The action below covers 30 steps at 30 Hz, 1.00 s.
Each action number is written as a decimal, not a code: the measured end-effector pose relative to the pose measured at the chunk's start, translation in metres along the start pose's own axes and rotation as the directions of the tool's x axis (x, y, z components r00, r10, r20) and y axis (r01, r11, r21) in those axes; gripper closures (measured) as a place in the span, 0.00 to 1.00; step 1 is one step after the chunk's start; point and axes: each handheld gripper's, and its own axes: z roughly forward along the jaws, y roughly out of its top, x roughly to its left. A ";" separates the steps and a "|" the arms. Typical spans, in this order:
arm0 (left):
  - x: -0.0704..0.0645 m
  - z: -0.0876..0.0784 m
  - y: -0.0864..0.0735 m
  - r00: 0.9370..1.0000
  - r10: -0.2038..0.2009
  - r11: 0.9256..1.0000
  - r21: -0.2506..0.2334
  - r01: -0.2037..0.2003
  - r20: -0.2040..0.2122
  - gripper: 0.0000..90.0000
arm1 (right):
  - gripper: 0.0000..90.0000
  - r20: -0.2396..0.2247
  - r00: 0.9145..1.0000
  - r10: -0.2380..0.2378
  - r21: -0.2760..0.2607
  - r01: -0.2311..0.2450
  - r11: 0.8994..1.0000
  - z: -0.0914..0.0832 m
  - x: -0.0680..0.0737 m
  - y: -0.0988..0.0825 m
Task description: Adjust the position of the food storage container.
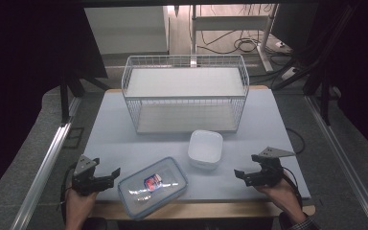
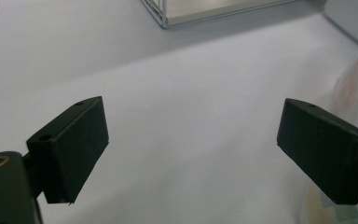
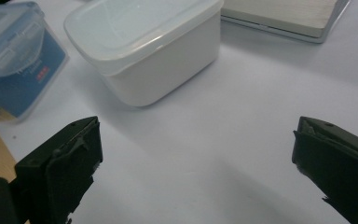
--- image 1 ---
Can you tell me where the person's left hand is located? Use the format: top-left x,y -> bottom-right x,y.
63,187 -> 99,222

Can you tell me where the white cabinet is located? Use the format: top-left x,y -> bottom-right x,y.
83,6 -> 171,56

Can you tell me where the aluminium rail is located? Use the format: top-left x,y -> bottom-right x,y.
304,95 -> 368,230
10,96 -> 81,230

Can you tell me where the white desk frame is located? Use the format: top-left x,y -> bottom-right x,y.
190,4 -> 280,73

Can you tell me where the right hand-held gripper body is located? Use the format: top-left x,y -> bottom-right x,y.
251,146 -> 297,188

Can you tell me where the white power strip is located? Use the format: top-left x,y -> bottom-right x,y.
280,66 -> 302,81

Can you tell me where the hand-held gripper cable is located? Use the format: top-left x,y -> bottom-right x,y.
281,167 -> 304,209
57,162 -> 78,222

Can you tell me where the right hand-held gripper cable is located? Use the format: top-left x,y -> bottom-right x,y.
281,167 -> 304,209

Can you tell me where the white wire storage rack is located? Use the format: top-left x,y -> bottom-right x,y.
121,55 -> 250,135

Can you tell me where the black cable beside table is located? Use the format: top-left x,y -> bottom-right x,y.
286,127 -> 307,155

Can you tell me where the clear container with blue lid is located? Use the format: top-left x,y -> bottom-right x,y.
117,156 -> 190,221

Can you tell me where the person's right hand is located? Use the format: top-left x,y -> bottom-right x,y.
255,173 -> 307,224

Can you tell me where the dark floor outlet cover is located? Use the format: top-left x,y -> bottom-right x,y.
64,126 -> 86,150

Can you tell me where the left hand-held gripper cable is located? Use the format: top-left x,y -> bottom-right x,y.
57,162 -> 78,222

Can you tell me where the white square lidded container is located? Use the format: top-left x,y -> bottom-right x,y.
187,128 -> 224,171

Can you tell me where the black metal stand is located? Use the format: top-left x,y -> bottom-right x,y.
302,61 -> 336,127
59,68 -> 111,126

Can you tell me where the bundle of black floor cables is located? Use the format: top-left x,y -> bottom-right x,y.
197,29 -> 290,56

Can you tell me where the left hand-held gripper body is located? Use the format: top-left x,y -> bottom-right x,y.
72,154 -> 104,196

